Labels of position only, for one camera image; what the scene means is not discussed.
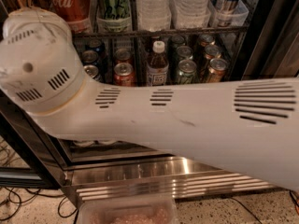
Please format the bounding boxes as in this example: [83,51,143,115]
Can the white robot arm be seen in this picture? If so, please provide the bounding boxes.
[0,7,299,190]

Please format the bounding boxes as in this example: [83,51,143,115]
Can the brown tea bottle middle shelf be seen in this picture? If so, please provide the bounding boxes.
[147,41,169,87]

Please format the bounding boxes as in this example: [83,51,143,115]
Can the orange soda can front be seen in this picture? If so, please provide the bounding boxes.
[113,63,135,87]

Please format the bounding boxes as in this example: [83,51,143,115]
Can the orange soda can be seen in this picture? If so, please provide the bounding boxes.
[114,48,134,65]
[113,63,135,87]

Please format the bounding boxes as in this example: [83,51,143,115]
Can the green LaCroix can front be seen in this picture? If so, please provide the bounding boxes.
[175,60,197,85]

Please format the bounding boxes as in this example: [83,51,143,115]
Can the orange soda can rear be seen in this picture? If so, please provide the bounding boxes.
[114,48,134,65]

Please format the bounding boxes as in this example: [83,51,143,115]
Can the white can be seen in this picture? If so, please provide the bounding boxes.
[73,141,94,147]
[97,140,117,146]

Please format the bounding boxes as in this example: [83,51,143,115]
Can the green LaCroix can middle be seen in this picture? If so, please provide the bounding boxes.
[174,46,193,66]

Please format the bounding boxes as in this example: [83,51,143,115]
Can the blue Pepsi can front right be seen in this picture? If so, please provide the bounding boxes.
[84,64,103,82]

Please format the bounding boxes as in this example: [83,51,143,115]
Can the blue pepsi can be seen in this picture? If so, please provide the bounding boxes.
[84,64,103,82]
[81,49,103,69]
[85,39,106,59]

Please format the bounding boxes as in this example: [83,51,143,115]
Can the green LaCroix can rear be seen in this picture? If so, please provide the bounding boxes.
[168,35,186,56]

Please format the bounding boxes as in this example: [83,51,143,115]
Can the stainless steel fridge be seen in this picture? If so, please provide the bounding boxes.
[0,0,299,205]

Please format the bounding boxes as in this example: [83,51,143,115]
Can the white can bottom left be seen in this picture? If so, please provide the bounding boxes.
[73,141,94,147]

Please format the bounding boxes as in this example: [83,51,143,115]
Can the blue Pepsi can middle right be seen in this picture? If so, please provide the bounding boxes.
[81,49,103,69]

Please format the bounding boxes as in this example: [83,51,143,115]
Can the blue Pepsi can rear right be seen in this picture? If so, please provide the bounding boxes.
[85,39,106,59]

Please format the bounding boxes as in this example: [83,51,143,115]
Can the orange LaCroix can middle row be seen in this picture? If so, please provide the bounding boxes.
[199,45,221,72]

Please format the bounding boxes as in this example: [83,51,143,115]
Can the green LaCroix can top shelf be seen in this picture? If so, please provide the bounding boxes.
[97,0,131,33]

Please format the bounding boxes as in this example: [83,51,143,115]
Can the red Coca-Cola can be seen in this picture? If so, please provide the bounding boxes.
[51,0,90,34]

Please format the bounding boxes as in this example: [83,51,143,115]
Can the blue silver can top shelf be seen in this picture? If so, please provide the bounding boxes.
[211,0,239,27]

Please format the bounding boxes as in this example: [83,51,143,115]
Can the glass fridge door right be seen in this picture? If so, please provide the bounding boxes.
[237,0,299,79]

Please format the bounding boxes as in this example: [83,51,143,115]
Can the clear water bottle left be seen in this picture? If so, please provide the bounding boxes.
[136,0,171,32]

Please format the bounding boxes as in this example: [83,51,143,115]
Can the clear water bottle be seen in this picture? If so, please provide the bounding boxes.
[136,0,171,32]
[171,0,210,29]

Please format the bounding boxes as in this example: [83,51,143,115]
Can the clear plastic bin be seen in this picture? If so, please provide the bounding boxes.
[77,194,179,224]

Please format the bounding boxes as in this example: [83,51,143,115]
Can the clear water bottle right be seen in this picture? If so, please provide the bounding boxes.
[171,0,210,29]

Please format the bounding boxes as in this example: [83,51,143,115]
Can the black floor cables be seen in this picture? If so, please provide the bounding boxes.
[0,140,78,222]

